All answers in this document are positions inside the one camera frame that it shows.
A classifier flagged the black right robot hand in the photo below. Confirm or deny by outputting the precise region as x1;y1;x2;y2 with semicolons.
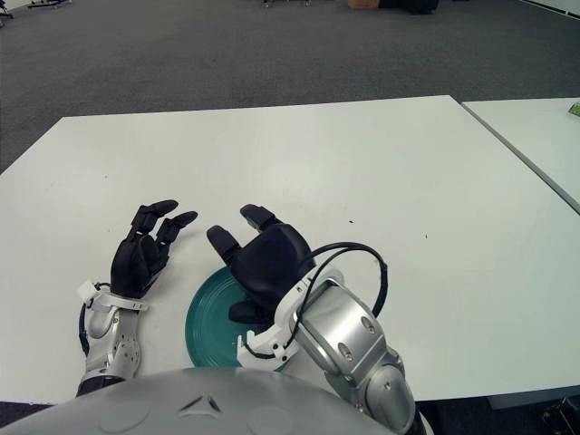
206;203;318;325

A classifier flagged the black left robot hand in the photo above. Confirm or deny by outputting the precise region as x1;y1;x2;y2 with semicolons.
110;198;199;299

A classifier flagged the round green plate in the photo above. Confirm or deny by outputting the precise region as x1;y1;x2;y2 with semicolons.
184;265;295;373

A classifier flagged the grey robot torso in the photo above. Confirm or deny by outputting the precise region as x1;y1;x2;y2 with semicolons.
0;365;391;435

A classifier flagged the white neighbouring table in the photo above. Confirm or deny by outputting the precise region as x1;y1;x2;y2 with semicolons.
460;97;580;209

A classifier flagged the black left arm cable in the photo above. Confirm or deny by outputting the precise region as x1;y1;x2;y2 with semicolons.
79;283;112;357

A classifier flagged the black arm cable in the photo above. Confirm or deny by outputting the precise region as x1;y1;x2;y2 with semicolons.
79;283;112;357
289;243;390;336

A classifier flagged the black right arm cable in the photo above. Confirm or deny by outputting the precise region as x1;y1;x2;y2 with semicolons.
289;243;390;336

